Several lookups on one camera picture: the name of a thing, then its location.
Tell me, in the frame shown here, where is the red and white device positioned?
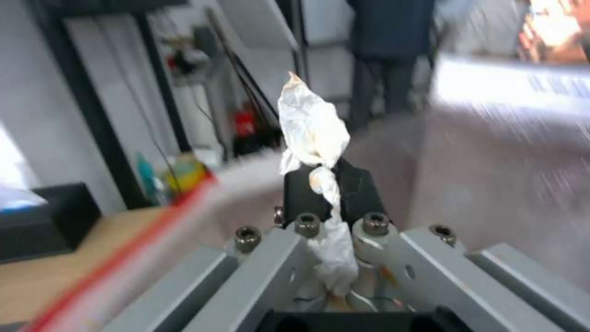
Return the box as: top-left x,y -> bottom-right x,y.
159,26 -> 211,75

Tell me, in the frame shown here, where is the white tissue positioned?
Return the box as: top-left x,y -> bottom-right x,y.
276,71 -> 363,298

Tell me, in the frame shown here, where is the red bottle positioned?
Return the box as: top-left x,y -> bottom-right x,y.
231,99 -> 260,157

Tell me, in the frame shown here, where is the teal bottle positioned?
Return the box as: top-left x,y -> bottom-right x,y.
134,151 -> 171,209

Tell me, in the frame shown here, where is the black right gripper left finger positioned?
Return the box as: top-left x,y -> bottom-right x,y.
104,165 -> 335,332

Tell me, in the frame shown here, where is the black metal shelf frame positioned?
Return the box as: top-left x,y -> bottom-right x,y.
27,0 -> 195,210

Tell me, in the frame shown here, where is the person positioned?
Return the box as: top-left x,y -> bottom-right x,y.
348,0 -> 446,130

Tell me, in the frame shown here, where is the black tissue box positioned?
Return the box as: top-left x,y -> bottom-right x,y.
0,182 -> 103,265

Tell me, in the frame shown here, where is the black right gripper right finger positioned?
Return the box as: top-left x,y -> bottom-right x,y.
335,158 -> 590,332

